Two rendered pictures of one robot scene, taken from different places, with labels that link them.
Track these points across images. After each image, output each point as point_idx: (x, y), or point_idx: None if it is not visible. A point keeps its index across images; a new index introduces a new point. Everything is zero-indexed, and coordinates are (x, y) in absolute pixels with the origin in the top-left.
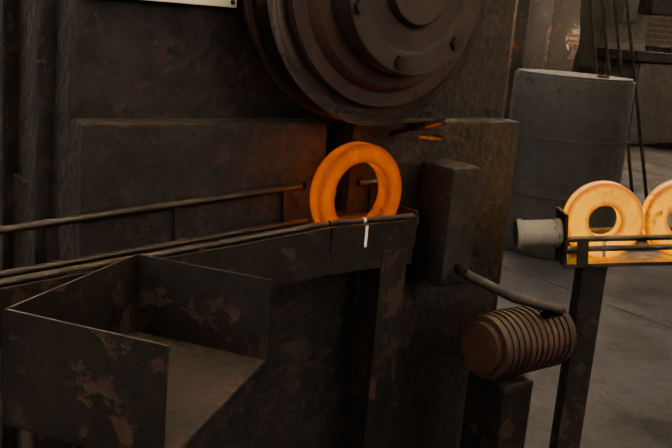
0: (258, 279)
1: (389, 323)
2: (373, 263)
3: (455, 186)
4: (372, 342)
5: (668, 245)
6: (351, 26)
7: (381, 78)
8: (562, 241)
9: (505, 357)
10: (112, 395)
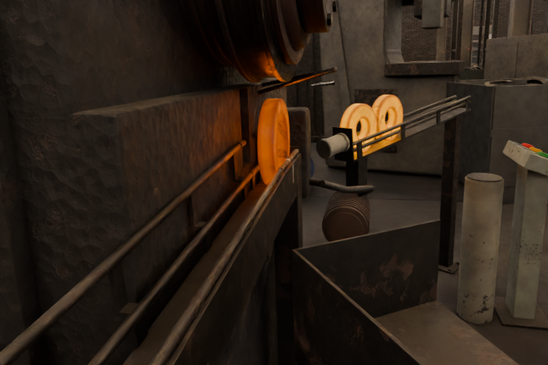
0: (430, 224)
1: (301, 235)
2: (295, 194)
3: (307, 123)
4: None
5: (390, 134)
6: None
7: (303, 37)
8: (349, 146)
9: (365, 229)
10: None
